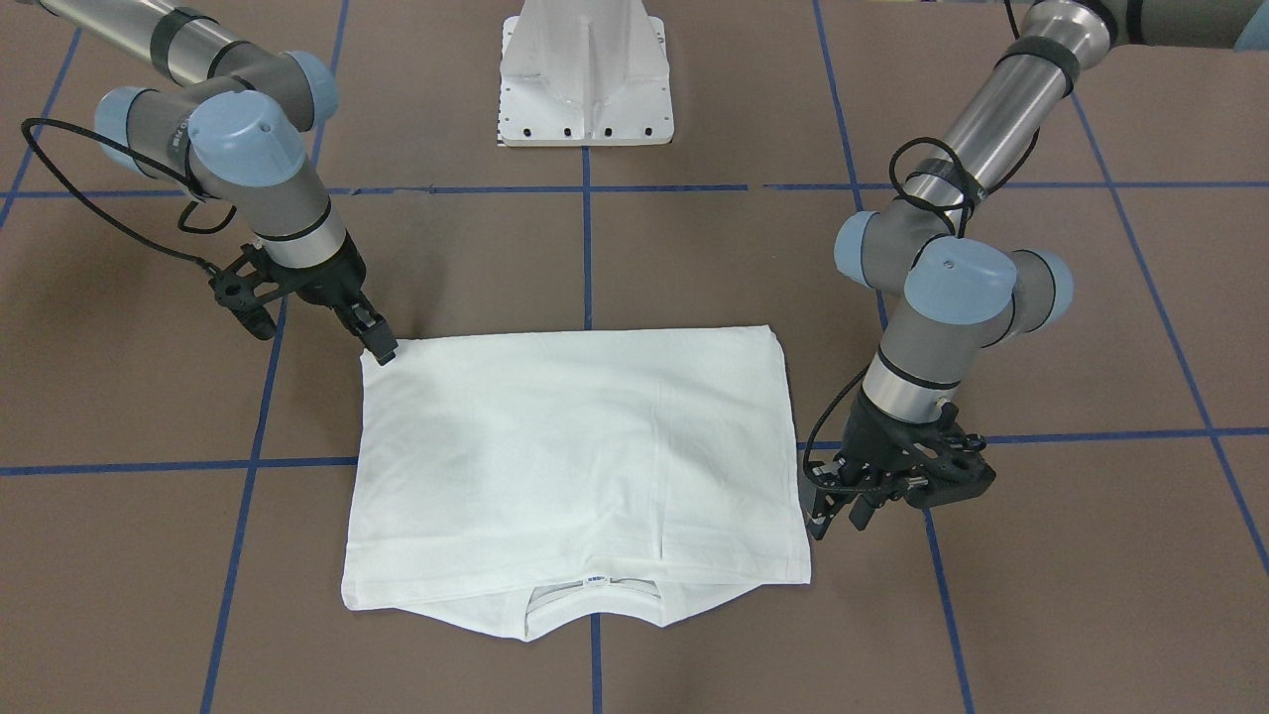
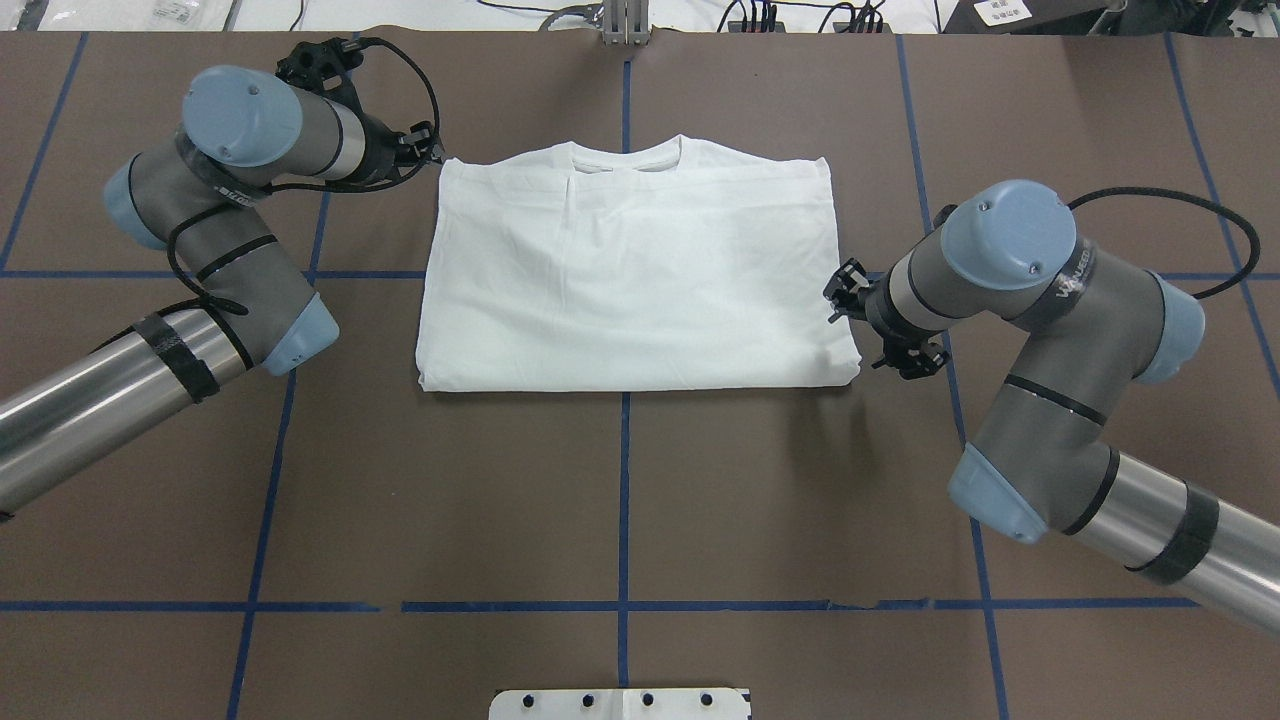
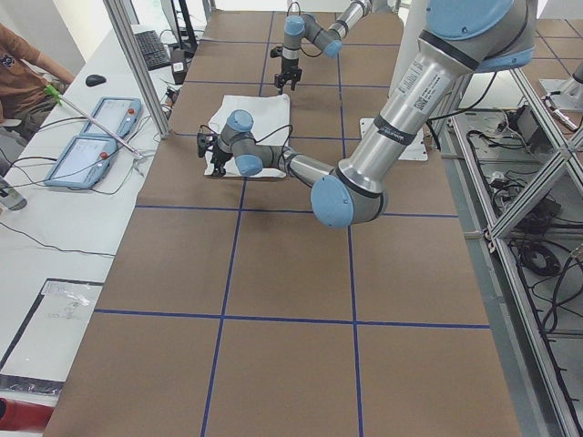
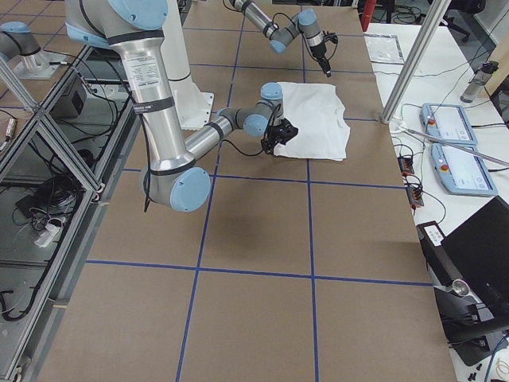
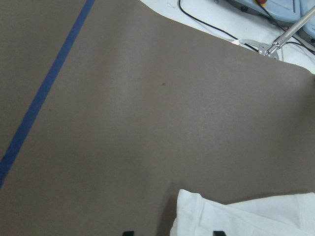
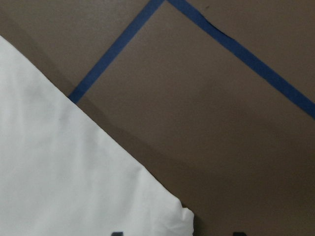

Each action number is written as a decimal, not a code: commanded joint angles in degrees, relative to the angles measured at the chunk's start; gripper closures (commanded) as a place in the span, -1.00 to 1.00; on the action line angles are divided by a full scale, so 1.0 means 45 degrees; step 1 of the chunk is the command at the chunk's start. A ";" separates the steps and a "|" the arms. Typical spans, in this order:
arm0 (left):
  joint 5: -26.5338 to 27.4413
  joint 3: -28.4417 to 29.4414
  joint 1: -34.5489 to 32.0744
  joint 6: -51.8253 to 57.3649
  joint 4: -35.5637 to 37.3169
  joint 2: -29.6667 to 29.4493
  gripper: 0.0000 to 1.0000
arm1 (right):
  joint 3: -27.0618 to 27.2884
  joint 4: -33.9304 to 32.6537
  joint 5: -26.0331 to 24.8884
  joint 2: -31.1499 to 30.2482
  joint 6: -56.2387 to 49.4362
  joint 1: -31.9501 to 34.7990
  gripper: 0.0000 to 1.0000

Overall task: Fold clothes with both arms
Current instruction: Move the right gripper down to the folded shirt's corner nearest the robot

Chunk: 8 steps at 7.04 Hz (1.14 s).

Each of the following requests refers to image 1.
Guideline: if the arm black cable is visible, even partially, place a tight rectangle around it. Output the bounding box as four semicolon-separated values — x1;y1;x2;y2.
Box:
801;0;1032;487
20;117;239;271

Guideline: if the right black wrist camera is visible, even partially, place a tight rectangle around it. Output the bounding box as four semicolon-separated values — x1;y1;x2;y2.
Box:
208;245;277;342

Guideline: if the white pillar with base plate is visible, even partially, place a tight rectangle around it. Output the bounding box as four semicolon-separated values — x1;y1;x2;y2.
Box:
496;1;675;148

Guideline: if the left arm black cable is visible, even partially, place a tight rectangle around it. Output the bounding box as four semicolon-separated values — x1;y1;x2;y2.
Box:
801;0;1032;487

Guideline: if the white long-sleeve printed shirt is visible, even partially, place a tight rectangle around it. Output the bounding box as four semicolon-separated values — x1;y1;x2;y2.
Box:
341;325;812;642

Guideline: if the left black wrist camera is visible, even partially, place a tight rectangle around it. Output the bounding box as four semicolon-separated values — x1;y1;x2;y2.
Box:
904;401;996;509

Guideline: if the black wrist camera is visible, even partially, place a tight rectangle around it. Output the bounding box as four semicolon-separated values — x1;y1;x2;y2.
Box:
904;401;996;509
208;245;277;342

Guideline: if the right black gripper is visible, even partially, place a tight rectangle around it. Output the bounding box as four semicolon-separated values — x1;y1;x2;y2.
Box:
269;249;398;367

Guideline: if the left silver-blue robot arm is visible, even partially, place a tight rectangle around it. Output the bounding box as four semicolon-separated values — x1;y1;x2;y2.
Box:
801;1;1266;539

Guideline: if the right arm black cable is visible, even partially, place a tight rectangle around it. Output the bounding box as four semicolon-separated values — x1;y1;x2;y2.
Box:
20;117;239;271

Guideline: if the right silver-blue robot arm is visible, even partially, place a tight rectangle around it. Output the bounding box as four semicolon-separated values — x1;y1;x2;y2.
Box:
44;1;398;363

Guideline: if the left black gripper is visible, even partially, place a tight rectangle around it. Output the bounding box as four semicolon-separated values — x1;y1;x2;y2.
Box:
803;393;943;542

